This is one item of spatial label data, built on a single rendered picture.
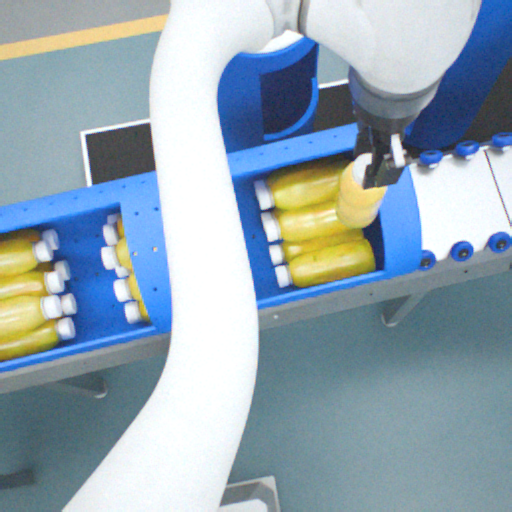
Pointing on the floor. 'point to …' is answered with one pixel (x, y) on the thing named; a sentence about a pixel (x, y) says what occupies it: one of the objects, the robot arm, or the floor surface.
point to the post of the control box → (15, 480)
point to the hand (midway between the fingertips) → (370, 159)
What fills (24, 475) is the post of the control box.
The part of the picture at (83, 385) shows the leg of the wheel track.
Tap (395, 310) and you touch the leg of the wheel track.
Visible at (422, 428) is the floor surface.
